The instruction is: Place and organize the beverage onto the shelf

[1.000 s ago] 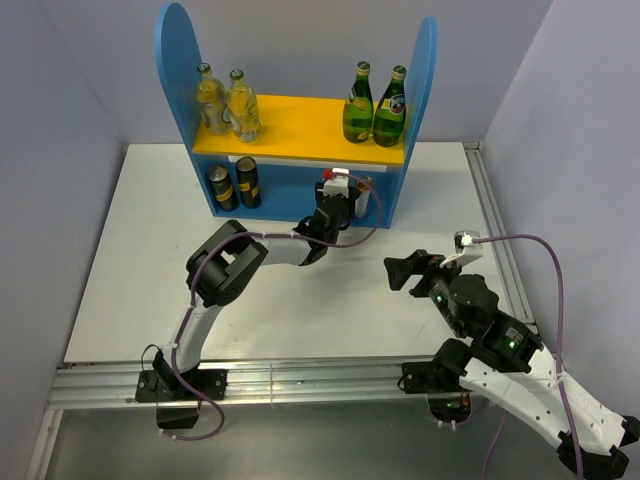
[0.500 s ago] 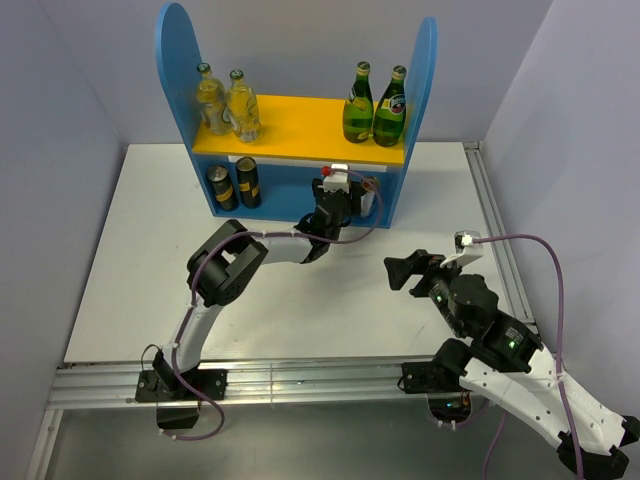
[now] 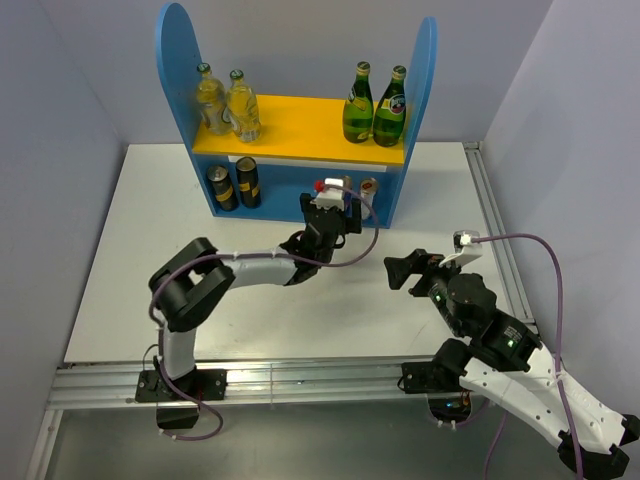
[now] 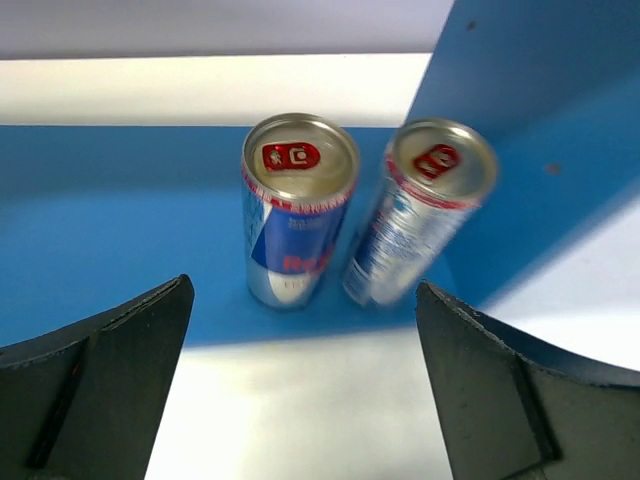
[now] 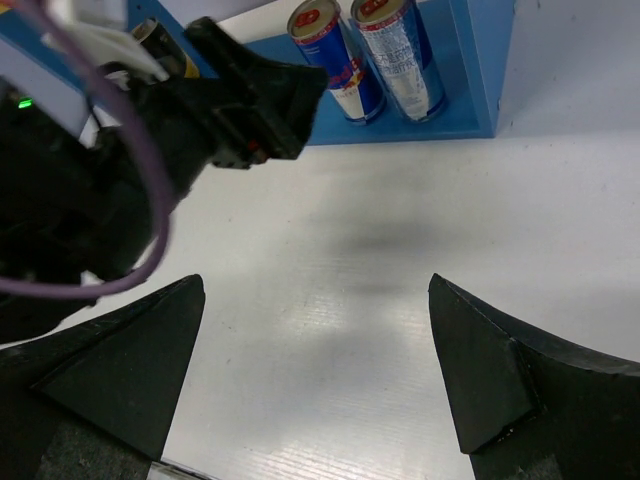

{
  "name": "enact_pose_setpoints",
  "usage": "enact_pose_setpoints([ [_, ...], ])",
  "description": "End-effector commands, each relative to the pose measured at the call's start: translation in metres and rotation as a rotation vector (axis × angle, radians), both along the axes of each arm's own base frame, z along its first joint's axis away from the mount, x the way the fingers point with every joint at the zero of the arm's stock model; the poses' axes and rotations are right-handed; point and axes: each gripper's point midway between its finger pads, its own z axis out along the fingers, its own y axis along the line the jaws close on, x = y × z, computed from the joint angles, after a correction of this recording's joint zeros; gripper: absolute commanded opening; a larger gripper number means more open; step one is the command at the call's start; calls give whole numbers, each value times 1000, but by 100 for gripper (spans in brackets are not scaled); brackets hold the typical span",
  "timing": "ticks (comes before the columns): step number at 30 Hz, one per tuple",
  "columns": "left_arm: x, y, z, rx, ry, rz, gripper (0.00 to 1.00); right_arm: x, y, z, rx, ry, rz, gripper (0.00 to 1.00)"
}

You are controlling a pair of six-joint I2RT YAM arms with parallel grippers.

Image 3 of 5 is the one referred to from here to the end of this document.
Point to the green perrier bottle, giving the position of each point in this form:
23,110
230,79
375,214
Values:
358,111
390,115

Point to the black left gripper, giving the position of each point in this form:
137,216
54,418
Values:
350,224

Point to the red bull can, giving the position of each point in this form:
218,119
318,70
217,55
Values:
368,188
348,186

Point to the blue and yellow shelf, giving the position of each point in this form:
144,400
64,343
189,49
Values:
302,140

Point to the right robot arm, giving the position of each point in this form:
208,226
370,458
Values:
496,355

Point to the green Perrier bottle left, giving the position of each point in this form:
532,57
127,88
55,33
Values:
358,111

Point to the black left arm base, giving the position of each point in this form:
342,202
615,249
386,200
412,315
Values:
203,385

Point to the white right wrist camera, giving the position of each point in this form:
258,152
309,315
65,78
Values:
466,249

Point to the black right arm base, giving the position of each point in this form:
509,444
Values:
447,400

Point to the Red Bull can front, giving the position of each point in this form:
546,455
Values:
348,186

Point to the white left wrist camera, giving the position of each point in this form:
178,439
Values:
329,194

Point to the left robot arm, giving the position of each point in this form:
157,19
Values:
186,290

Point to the green Perrier bottle right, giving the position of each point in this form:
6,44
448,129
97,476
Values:
390,115

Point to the aluminium rail frame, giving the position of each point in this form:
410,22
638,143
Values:
312,370

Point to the clear glass bottle green cap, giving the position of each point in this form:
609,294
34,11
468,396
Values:
243,108

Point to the black can yellow label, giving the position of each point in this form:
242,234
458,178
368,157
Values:
248,182

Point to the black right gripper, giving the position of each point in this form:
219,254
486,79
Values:
418,261

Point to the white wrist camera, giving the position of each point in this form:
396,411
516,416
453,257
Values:
466,249
329,194

